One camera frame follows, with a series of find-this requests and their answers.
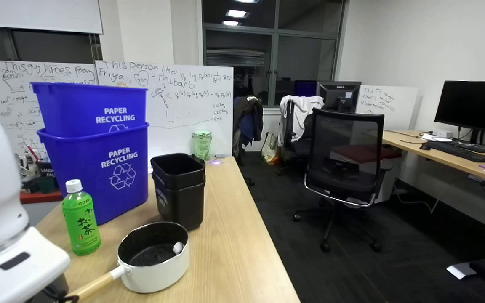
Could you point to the window with white blind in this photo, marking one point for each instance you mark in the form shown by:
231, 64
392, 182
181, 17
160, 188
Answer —
36, 42

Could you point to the window with dark glass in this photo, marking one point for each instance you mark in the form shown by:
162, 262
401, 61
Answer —
301, 50

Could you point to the black mesh office chair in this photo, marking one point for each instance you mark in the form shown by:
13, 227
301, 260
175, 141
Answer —
343, 168

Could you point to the shopping bag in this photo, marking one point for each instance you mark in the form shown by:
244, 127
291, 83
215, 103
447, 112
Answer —
270, 149

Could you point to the office chair with dark jackets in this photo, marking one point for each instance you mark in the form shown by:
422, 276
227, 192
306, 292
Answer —
247, 120

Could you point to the large black monitor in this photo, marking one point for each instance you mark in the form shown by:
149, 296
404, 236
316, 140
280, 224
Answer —
474, 105

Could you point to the small white object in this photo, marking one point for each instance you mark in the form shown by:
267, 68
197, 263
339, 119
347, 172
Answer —
178, 248

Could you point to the monitor with blue screen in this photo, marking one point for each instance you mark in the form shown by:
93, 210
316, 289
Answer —
305, 88

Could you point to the green translucent jar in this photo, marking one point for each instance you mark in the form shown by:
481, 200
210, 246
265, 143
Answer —
201, 146

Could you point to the black keyboard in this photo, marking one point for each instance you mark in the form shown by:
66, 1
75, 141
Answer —
461, 152

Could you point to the green tea bottle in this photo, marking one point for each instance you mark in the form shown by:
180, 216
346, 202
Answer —
81, 227

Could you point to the black waste bin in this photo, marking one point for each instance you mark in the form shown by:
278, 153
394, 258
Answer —
177, 170
181, 206

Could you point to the small whiteboard with writing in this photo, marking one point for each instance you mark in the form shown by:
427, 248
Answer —
394, 107

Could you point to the office chair with white garment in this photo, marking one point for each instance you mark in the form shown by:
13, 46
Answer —
299, 113

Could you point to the heap of desk clutter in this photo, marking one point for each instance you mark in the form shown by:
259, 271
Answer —
36, 174

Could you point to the cabinet with red cushion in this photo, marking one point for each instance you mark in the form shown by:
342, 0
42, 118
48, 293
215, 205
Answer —
387, 153

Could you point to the small black monitor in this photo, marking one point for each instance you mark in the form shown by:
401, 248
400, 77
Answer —
337, 94

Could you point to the wooden office desk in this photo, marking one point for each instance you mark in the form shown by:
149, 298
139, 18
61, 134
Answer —
444, 159

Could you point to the black computer mouse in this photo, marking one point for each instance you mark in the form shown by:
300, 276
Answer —
425, 147

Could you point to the blue recycling bin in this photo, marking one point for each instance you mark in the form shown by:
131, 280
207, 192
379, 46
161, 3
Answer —
99, 176
78, 109

